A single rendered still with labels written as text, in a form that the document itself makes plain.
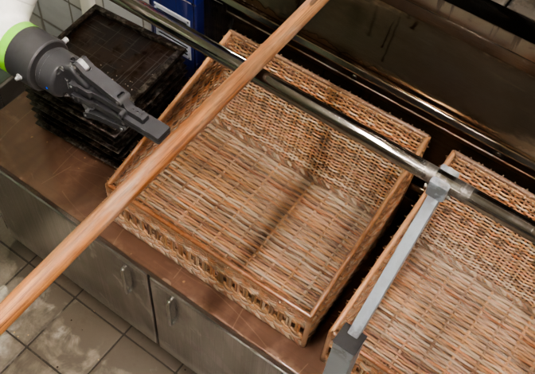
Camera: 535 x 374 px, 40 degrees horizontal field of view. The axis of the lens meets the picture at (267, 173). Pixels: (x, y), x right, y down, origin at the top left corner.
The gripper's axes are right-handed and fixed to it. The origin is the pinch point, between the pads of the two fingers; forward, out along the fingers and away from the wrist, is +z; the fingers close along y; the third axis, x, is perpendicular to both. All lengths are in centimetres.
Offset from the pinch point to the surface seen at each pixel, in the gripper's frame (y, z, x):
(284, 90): 2.0, 12.1, -20.9
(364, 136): 2.2, 27.8, -20.5
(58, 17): 73, -93, -59
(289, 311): 49, 26, -8
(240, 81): -1.0, 6.7, -15.6
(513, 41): 3, 38, -57
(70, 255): -0.8, 6.9, 24.0
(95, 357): 119, -25, 7
